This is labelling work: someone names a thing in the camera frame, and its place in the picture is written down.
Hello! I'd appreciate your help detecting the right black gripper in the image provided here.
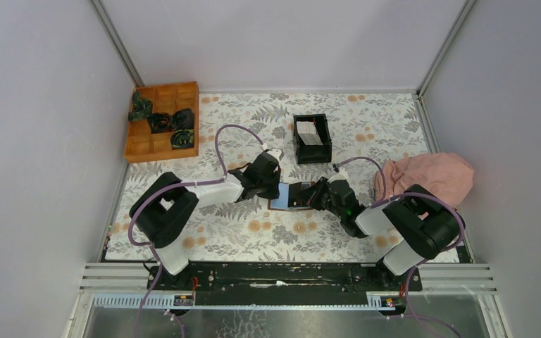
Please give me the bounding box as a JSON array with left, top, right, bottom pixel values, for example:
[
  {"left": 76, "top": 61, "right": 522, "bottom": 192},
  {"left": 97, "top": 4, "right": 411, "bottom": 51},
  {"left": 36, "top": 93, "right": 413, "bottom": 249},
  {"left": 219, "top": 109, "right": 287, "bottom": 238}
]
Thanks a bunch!
[{"left": 297, "top": 177, "right": 344, "bottom": 220}]

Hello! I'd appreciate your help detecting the brown leather card holder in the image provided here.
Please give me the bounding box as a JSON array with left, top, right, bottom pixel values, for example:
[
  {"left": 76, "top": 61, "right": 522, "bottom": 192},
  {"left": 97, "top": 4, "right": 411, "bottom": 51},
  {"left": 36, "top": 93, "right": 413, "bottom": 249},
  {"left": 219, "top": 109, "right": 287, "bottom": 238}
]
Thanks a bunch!
[{"left": 268, "top": 181, "right": 314, "bottom": 211}]

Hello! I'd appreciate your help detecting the black credit card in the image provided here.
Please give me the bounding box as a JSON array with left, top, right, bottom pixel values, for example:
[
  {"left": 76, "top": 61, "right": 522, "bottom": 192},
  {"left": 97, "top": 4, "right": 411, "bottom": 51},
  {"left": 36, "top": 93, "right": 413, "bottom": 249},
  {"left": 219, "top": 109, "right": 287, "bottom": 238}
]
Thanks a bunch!
[{"left": 287, "top": 182, "right": 313, "bottom": 208}]

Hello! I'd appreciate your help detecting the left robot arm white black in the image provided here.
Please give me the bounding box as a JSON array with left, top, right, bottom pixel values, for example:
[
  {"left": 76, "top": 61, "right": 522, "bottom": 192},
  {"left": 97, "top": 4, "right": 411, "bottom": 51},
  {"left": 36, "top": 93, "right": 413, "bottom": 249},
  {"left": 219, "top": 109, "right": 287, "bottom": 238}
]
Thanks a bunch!
[{"left": 129, "top": 149, "right": 283, "bottom": 289}]

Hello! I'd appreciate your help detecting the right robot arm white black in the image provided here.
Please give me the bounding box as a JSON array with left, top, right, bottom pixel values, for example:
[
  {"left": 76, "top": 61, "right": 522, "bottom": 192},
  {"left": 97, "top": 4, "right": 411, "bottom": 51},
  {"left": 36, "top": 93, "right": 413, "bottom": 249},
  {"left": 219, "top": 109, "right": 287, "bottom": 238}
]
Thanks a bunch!
[{"left": 299, "top": 175, "right": 465, "bottom": 290}]

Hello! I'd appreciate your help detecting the black card box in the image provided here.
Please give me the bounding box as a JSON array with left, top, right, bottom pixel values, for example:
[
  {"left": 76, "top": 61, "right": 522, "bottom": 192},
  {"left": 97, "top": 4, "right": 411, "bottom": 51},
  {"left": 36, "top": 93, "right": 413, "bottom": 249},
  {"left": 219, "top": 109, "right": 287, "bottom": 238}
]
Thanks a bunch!
[{"left": 293, "top": 113, "right": 332, "bottom": 165}]

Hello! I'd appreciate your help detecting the stack of credit cards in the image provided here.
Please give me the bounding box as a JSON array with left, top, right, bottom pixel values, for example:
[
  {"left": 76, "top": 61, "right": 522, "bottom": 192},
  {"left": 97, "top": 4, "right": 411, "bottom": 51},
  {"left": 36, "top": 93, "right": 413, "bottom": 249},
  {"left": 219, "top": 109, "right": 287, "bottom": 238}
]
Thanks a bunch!
[{"left": 295, "top": 120, "right": 323, "bottom": 146}]

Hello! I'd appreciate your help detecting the floral patterned table mat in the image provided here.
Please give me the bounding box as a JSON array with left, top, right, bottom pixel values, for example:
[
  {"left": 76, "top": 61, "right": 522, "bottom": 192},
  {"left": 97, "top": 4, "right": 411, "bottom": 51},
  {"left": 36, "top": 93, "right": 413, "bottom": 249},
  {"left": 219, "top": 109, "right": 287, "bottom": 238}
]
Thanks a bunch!
[{"left": 104, "top": 93, "right": 428, "bottom": 262}]

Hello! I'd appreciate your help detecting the green black rolled sock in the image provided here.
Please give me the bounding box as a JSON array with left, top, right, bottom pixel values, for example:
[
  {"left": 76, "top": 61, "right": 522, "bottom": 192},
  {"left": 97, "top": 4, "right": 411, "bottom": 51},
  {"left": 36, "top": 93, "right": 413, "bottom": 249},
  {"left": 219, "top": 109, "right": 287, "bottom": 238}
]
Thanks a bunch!
[{"left": 170, "top": 129, "right": 194, "bottom": 150}]

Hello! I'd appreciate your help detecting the black rolled sock right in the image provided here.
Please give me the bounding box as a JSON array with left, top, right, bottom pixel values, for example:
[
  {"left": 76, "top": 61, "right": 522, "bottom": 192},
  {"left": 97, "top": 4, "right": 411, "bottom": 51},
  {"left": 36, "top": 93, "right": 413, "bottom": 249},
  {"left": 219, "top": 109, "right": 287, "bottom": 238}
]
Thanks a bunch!
[{"left": 170, "top": 108, "right": 195, "bottom": 131}]

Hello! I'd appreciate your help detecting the pink crumpled cloth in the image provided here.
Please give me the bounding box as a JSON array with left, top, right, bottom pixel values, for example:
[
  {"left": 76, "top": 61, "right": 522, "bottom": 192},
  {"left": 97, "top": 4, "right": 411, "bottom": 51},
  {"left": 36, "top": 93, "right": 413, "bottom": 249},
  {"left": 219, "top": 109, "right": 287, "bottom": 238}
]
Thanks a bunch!
[{"left": 373, "top": 153, "right": 475, "bottom": 207}]

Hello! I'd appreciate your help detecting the orange wooden compartment tray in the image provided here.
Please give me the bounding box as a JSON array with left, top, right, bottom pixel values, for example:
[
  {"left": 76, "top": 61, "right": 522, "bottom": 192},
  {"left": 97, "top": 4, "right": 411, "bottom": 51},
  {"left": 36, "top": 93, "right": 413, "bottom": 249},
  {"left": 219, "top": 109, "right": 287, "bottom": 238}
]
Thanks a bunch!
[{"left": 124, "top": 81, "right": 199, "bottom": 163}]

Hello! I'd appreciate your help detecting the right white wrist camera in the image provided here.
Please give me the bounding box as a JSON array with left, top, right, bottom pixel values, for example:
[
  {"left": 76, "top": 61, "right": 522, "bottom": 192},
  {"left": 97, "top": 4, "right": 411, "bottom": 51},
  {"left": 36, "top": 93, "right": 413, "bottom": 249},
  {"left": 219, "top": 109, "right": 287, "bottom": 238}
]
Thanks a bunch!
[{"left": 328, "top": 167, "right": 349, "bottom": 183}]

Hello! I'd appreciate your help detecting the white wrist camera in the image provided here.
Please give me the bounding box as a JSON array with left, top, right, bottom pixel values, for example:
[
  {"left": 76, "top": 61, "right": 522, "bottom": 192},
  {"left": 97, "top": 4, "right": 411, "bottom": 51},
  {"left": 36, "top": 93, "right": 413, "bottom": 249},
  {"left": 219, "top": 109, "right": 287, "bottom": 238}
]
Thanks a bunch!
[
  {"left": 265, "top": 149, "right": 284, "bottom": 161},
  {"left": 328, "top": 167, "right": 349, "bottom": 183}
]

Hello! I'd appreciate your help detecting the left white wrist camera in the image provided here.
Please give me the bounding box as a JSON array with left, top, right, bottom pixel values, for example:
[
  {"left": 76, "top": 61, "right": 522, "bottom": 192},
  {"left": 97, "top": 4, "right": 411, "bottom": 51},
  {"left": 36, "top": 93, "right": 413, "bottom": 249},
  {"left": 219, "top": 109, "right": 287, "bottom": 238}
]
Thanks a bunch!
[{"left": 265, "top": 149, "right": 284, "bottom": 161}]

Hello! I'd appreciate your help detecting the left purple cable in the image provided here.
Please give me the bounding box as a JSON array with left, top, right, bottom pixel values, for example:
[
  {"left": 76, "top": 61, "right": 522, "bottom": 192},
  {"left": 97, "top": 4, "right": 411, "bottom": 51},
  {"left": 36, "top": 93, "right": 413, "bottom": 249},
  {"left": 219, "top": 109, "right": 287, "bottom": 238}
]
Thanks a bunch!
[{"left": 127, "top": 124, "right": 269, "bottom": 338}]

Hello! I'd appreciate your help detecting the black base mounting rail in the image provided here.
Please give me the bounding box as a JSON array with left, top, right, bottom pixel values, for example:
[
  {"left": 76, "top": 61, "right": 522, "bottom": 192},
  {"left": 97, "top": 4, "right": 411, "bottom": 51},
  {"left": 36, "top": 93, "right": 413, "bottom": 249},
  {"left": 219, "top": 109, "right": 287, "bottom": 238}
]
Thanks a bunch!
[{"left": 147, "top": 262, "right": 423, "bottom": 306}]

